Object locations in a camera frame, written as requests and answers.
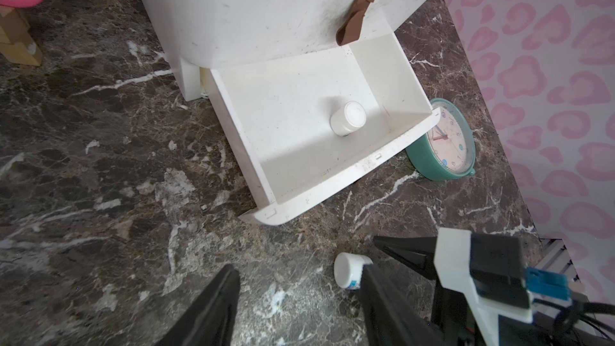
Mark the green round alarm clock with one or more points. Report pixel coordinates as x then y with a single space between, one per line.
448 150

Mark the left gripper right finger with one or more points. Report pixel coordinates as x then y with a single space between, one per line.
389 319

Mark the white paint can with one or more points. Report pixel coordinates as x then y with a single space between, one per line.
348 119
348 269

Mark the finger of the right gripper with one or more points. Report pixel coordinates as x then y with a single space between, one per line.
415 253

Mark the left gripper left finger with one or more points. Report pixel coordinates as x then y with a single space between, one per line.
210 319

